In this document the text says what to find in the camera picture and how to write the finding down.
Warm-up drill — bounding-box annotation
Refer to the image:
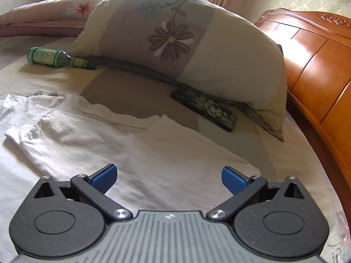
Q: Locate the floral cream pillow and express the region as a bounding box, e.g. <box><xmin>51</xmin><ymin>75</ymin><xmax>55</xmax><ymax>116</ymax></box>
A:
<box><xmin>72</xmin><ymin>0</ymin><xmax>288</xmax><ymax>141</ymax></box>

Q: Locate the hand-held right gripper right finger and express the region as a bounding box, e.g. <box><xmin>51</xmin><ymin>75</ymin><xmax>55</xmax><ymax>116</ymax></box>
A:
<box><xmin>206</xmin><ymin>166</ymin><xmax>306</xmax><ymax>221</ymax></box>

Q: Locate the folded pink floral quilt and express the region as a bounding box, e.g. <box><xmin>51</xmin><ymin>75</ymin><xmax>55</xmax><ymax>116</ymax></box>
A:
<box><xmin>0</xmin><ymin>0</ymin><xmax>110</xmax><ymax>37</ymax></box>

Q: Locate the orange wooden headboard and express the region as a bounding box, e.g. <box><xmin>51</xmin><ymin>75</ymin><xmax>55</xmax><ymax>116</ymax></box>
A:
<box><xmin>254</xmin><ymin>8</ymin><xmax>351</xmax><ymax>198</ymax></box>

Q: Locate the green glass bottle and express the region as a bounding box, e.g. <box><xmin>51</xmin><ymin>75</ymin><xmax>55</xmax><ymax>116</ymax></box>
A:
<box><xmin>27</xmin><ymin>46</ymin><xmax>97</xmax><ymax>70</ymax></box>

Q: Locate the white printed t-shirt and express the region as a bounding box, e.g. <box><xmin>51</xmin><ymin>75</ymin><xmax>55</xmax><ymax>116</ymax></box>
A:
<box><xmin>0</xmin><ymin>93</ymin><xmax>262</xmax><ymax>215</ymax></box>

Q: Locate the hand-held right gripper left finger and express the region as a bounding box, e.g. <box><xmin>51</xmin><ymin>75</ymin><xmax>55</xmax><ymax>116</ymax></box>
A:
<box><xmin>33</xmin><ymin>164</ymin><xmax>133</xmax><ymax>221</ymax></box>

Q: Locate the phone in patterned dark case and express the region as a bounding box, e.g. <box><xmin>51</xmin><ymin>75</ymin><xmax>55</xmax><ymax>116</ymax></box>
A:
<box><xmin>171</xmin><ymin>86</ymin><xmax>238</xmax><ymax>132</ymax></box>

